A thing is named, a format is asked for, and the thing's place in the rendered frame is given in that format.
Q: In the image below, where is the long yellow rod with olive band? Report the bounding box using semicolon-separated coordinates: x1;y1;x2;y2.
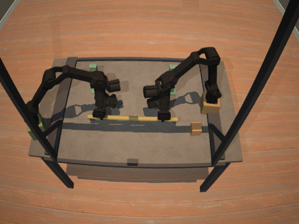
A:
88;114;178;124

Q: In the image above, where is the black metal frame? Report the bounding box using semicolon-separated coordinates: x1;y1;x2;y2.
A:
0;0;299;166

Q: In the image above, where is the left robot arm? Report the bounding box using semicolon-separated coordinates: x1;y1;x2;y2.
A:
26;65;120;125

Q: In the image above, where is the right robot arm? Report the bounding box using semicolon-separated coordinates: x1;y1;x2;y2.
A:
143;47;222;108

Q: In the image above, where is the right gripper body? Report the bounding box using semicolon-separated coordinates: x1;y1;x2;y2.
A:
158;96;171;120

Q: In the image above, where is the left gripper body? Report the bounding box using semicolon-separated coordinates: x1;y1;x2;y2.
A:
93;94;106;118

